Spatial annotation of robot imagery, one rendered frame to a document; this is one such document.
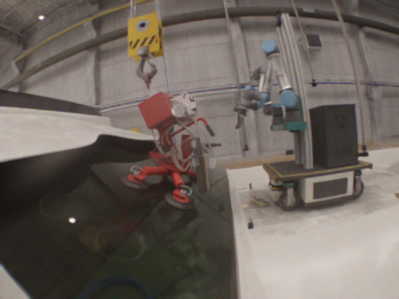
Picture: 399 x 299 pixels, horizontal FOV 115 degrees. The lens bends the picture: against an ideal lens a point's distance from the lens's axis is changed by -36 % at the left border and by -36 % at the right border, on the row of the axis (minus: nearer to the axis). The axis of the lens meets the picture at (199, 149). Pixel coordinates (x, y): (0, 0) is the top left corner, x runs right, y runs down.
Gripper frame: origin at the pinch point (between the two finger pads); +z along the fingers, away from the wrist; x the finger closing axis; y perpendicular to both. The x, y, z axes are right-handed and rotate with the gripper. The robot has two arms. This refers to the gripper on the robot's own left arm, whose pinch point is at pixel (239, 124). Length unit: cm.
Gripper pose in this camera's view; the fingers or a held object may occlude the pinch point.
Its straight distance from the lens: 158.4
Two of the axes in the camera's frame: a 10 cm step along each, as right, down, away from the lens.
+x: -2.7, 2.3, -9.4
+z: -2.5, 9.2, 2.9
